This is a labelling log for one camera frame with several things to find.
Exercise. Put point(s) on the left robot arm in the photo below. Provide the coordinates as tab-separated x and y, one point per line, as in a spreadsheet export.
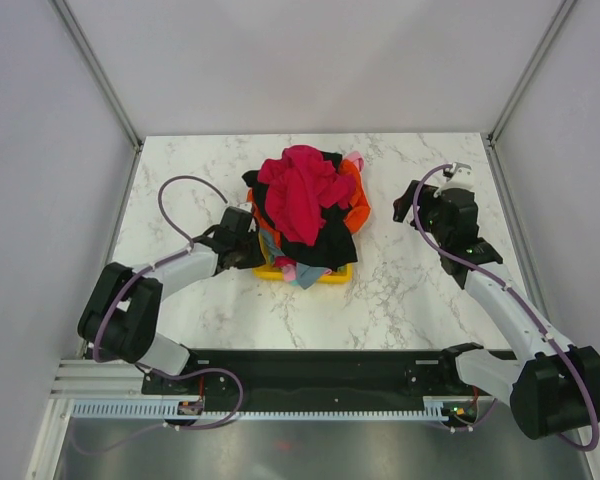
120	319

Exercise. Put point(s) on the left aluminium frame post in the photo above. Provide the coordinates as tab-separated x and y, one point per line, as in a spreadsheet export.
95	68

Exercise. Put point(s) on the pink garment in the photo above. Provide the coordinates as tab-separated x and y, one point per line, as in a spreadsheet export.
357	159

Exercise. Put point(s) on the yellow plastic basket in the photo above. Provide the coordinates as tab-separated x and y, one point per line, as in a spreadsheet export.
342	275

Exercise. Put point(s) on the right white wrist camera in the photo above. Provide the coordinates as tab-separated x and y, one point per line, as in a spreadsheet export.
458	176

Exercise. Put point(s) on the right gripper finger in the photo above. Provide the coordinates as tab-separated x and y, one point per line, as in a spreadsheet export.
408	197
401	207

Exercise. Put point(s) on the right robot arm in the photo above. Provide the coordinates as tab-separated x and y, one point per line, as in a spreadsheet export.
551	386

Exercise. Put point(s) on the crimson red t shirt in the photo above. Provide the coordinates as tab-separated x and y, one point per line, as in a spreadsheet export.
300	185

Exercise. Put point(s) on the left aluminium rail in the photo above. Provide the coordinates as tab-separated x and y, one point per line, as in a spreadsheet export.
87	379

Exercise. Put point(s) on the right aluminium frame post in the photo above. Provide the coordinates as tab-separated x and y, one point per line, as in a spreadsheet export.
541	51

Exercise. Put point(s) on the black t shirt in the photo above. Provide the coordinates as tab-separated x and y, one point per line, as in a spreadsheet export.
334	247

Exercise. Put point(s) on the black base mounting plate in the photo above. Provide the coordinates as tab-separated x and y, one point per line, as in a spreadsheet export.
314	378

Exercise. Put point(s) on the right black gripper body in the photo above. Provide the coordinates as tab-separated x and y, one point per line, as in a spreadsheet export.
428	213

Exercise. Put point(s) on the grey blue garment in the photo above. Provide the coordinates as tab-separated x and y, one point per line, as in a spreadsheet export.
280	267

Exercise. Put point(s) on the white slotted cable duct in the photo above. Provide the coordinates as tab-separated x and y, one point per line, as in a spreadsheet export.
175	409

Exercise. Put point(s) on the orange t shirt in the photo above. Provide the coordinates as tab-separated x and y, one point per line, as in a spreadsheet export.
359	208

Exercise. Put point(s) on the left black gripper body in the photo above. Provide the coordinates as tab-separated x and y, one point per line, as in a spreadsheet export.
247	250

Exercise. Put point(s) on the aluminium frame post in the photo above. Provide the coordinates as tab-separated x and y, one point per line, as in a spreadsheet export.
541	51
95	68

